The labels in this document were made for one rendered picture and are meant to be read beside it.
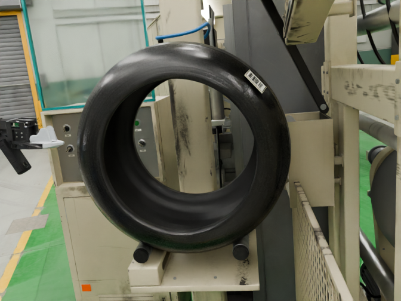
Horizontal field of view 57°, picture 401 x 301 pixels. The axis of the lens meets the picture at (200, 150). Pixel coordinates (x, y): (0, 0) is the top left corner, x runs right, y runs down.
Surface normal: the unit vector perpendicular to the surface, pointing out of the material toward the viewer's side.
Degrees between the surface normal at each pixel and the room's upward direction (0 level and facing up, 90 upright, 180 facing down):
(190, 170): 90
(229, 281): 0
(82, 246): 90
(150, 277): 90
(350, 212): 90
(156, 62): 79
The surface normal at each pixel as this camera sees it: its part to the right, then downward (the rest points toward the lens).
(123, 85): -0.22, 0.07
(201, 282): -0.10, -0.97
